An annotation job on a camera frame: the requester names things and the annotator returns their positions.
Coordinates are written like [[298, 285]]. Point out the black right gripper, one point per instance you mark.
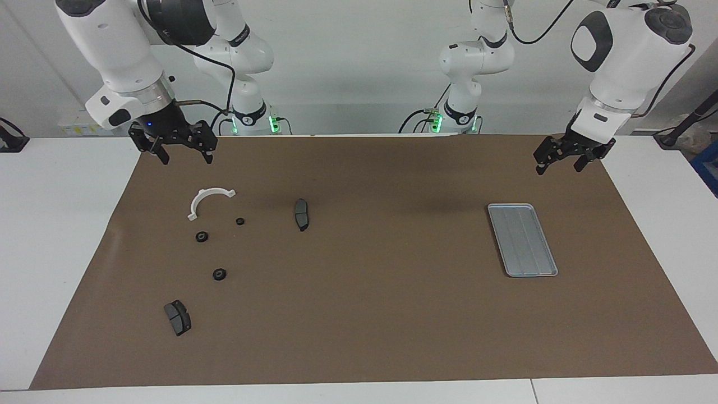
[[168, 126]]

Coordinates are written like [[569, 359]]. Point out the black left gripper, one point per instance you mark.
[[578, 143]]

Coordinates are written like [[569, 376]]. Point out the large black bearing gear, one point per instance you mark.
[[202, 237], [219, 274]]

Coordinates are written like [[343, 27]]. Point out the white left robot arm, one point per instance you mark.
[[622, 62]]

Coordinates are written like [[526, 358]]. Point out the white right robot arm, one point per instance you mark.
[[112, 50]]

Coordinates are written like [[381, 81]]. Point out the silver metal tray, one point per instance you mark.
[[521, 240]]

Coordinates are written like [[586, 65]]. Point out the slim grey brake pad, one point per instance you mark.
[[302, 214]]

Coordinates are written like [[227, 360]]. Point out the black stand pole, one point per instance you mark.
[[687, 120]]

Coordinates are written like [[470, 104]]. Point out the crumpled clear plastic bag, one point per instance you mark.
[[698, 137]]

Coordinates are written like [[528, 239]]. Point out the wide grey brake pad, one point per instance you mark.
[[178, 318]]

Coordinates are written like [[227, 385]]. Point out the black table clamp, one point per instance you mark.
[[12, 141]]

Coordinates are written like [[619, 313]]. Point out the brown table mat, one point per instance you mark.
[[359, 314]]

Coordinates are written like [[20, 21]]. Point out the white curved plastic bracket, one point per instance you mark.
[[197, 200]]

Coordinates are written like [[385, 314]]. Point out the white wall socket box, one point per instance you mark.
[[73, 123]]

